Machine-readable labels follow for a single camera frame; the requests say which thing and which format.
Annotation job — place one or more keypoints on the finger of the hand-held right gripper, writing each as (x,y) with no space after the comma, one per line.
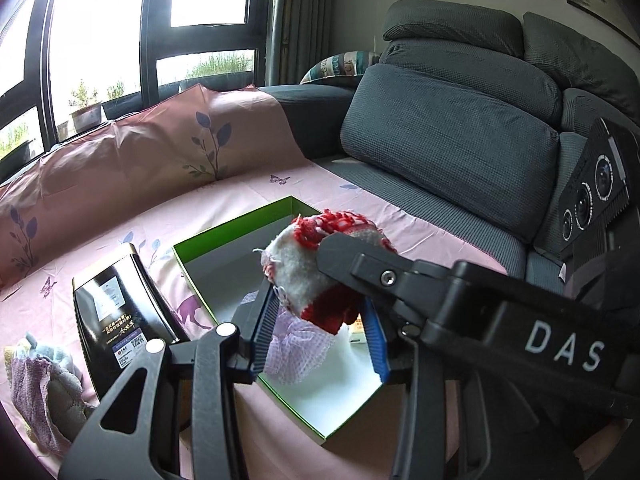
(360,255)
(400,317)

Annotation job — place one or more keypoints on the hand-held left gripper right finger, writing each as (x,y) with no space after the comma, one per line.
(378,347)

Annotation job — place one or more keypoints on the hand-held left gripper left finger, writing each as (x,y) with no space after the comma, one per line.
(263,332)

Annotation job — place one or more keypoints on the red white knitted cloth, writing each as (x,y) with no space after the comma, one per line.
(295,270)

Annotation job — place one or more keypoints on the green cardboard box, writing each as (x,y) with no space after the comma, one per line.
(225,270)

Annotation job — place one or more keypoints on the light blue plush toy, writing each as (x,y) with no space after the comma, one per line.
(60,355)

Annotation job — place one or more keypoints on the pink mesh cloth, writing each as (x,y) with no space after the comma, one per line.
(295,350)

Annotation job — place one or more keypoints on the grey sofa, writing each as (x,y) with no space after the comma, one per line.
(450,135)

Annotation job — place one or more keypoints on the striped pillow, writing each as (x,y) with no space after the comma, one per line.
(340,67)

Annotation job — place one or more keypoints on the pink printed bedsheet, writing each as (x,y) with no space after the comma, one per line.
(150,175)

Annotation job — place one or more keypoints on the purple towel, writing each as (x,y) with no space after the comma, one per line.
(35,395)

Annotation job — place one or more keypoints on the grey curtain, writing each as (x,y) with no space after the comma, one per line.
(305,15)

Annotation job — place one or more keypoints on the cream fluffy towel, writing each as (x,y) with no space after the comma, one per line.
(9,357)

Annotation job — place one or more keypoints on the potted plant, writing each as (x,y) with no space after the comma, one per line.
(86,112)

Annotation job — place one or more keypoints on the black framed window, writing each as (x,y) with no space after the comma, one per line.
(150,10)

